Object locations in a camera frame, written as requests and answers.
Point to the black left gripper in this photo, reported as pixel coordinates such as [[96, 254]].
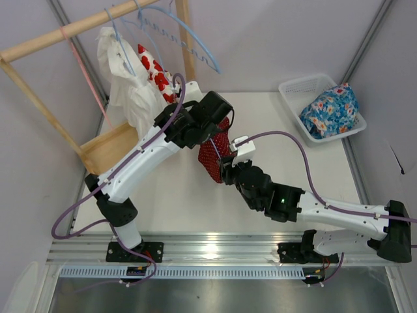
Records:
[[212, 131]]

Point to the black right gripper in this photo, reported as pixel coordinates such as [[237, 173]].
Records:
[[227, 167]]

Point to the red polka dot skirt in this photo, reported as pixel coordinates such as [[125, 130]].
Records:
[[207, 156]]

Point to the thin blue wire hanger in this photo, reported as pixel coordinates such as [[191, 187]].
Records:
[[215, 149]]

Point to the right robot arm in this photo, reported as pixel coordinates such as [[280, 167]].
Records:
[[386, 229]]

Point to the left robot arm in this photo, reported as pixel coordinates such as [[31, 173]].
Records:
[[176, 127]]

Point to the wide blue plastic hanger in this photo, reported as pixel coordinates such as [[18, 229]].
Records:
[[196, 48]]

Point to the blue hanger holding dress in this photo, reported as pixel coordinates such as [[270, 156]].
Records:
[[118, 38]]

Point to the red white floral garment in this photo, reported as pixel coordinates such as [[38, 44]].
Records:
[[158, 77]]

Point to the white hanging dress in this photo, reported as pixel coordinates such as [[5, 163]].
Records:
[[140, 100]]

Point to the white plastic basket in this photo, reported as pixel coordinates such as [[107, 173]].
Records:
[[300, 92]]

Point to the blue floral garment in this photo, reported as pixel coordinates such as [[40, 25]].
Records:
[[332, 113]]

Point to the wooden clothes rack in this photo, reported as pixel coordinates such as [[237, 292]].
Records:
[[103, 152]]

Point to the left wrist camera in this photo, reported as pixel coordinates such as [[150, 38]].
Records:
[[192, 92]]

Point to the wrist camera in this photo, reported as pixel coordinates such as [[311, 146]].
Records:
[[192, 92], [243, 149]]

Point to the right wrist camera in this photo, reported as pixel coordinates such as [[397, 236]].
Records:
[[243, 149]]

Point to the pink wire hanger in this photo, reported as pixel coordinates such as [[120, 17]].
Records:
[[86, 76]]

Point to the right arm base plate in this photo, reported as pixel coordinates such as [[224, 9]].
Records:
[[292, 252]]

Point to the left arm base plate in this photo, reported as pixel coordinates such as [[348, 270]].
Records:
[[152, 249]]

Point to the aluminium mounting rail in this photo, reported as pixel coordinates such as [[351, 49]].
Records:
[[212, 249]]

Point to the white slotted cable duct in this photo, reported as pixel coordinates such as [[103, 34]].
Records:
[[189, 272]]

